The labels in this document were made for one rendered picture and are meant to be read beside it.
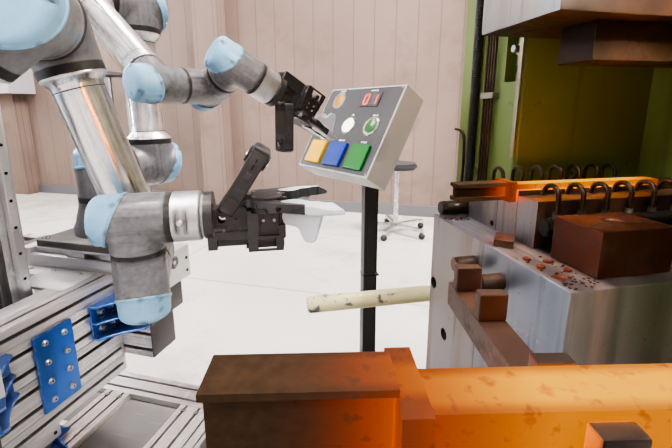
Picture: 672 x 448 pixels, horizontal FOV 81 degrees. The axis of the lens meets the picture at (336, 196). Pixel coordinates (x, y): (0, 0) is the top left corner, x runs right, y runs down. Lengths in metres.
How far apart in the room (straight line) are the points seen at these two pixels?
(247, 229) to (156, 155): 0.63
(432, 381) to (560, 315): 0.40
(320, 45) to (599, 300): 4.12
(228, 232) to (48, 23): 0.33
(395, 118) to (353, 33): 3.39
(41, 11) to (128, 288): 0.36
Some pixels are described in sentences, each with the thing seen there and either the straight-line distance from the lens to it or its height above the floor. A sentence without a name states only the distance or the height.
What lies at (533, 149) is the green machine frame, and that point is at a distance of 1.00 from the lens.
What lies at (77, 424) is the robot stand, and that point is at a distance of 1.54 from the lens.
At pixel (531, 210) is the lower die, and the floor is 0.97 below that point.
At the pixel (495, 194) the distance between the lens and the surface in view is 0.73.
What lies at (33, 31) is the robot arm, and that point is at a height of 1.22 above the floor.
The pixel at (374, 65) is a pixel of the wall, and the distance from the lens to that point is 4.34.
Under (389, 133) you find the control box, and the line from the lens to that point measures 1.05.
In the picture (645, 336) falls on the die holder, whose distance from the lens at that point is 0.68.
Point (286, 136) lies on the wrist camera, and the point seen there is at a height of 1.07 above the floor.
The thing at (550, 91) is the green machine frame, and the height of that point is 1.17.
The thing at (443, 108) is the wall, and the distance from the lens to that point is 4.26.
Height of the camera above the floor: 1.13
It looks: 12 degrees down
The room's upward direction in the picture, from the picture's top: straight up
